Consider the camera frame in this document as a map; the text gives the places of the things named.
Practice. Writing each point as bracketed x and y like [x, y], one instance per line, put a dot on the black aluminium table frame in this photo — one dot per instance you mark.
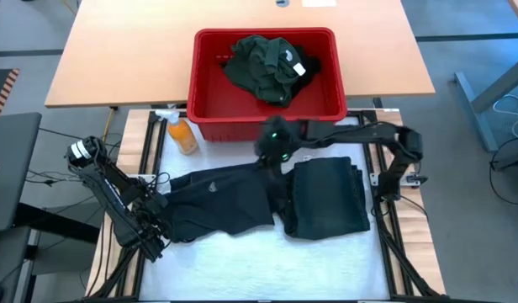
[138, 278]

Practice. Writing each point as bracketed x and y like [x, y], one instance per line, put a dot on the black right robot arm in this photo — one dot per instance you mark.
[368, 134]

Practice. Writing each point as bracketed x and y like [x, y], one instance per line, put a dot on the dark green garment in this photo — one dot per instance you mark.
[263, 67]

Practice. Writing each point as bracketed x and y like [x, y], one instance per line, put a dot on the red plastic bin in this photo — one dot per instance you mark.
[208, 84]

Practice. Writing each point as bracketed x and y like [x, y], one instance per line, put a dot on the white paper sheet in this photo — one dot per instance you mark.
[318, 3]

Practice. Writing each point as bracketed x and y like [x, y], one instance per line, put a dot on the grey desk leg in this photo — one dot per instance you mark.
[477, 111]

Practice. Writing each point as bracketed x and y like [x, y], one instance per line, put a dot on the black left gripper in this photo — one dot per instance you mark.
[151, 223]

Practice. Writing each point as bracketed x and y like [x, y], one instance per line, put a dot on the dark navy garment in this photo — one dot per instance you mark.
[225, 206]

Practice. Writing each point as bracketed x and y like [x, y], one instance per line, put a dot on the orange black striped floor mat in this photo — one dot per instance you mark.
[6, 88]

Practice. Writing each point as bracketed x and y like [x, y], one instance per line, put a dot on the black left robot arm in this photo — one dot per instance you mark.
[112, 198]

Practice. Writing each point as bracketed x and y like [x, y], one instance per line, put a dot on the orange spray bottle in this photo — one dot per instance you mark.
[182, 134]

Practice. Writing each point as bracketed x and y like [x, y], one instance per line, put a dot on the white table mat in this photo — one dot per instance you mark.
[263, 269]

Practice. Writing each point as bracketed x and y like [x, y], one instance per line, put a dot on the black metal base bar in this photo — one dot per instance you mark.
[57, 223]

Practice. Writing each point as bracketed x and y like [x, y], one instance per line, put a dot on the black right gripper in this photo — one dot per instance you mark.
[278, 143]

